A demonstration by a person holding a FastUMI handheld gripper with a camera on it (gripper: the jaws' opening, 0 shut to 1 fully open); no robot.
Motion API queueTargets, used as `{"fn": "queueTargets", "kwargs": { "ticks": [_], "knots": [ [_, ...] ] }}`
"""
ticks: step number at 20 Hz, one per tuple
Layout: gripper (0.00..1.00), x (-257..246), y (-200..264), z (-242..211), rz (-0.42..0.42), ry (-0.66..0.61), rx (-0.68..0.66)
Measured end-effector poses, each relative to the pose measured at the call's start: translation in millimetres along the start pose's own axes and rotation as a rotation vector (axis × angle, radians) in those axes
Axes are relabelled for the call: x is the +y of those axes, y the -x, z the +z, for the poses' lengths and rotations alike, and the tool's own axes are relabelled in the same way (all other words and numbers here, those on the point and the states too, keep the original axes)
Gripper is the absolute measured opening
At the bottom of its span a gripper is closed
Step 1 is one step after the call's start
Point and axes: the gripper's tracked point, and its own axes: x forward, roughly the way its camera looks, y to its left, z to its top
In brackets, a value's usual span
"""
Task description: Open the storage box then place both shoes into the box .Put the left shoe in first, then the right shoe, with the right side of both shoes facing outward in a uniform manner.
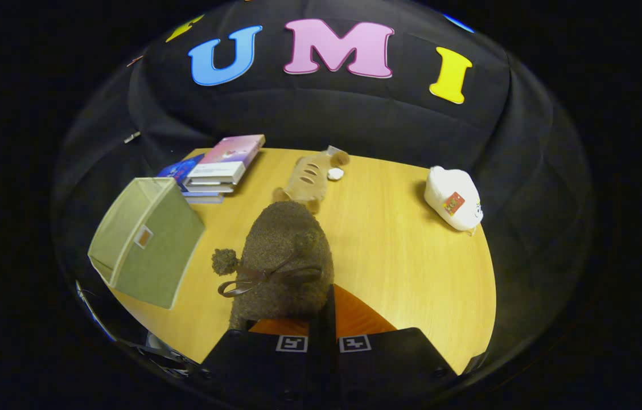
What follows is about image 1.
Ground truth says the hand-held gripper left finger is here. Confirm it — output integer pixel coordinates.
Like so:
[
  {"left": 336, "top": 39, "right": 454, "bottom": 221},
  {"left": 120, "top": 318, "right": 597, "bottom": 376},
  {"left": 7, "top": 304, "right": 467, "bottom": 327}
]
[{"left": 198, "top": 316, "right": 325, "bottom": 400}]

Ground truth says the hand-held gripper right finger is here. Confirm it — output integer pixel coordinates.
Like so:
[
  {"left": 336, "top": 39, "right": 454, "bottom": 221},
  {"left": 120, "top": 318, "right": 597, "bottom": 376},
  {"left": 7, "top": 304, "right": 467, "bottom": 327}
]
[{"left": 324, "top": 283, "right": 459, "bottom": 403}]

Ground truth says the brown fuzzy shoe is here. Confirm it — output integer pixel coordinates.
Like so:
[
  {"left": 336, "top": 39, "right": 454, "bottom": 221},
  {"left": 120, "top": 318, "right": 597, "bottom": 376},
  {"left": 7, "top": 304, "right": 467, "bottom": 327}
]
[{"left": 211, "top": 200, "right": 335, "bottom": 331}]

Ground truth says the pale green fabric storage box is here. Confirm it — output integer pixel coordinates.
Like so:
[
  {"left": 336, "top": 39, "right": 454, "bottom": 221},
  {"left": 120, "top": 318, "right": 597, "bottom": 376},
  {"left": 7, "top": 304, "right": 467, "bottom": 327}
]
[{"left": 87, "top": 177, "right": 207, "bottom": 310}]

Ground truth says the white plush toy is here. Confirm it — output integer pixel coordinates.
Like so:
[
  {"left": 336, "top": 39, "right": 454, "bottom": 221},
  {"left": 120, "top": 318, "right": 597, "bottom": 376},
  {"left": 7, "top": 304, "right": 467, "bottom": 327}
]
[{"left": 424, "top": 165, "right": 484, "bottom": 236}]

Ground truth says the white book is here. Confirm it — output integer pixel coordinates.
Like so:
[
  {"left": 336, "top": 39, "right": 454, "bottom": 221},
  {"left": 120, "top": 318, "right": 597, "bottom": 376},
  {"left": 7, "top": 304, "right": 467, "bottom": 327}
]
[{"left": 183, "top": 180, "right": 237, "bottom": 195}]

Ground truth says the tan bread plush toy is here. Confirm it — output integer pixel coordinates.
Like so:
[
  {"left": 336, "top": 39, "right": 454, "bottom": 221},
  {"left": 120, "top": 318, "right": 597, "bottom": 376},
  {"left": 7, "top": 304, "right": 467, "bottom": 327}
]
[{"left": 272, "top": 145, "right": 351, "bottom": 215}]

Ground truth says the blue cover book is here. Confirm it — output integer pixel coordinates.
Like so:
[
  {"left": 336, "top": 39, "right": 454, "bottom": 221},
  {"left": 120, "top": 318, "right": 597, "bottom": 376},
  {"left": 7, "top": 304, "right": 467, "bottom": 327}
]
[{"left": 157, "top": 153, "right": 206, "bottom": 198}]

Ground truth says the pink cover book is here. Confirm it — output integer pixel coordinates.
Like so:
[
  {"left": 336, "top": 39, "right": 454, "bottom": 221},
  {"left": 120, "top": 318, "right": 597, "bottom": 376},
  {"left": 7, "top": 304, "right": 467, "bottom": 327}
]
[{"left": 187, "top": 134, "right": 266, "bottom": 186}]

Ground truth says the black backdrop cloth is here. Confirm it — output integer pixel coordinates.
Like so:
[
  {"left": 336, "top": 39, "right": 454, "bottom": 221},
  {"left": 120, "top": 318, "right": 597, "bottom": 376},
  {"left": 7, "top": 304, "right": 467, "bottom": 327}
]
[{"left": 51, "top": 0, "right": 595, "bottom": 365}]

